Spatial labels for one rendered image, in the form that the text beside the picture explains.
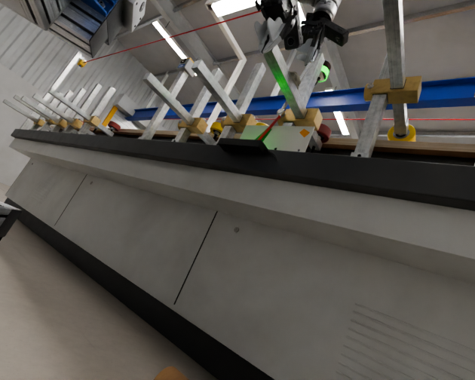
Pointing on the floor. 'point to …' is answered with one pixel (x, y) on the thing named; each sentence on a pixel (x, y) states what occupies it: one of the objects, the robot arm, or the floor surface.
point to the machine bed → (259, 284)
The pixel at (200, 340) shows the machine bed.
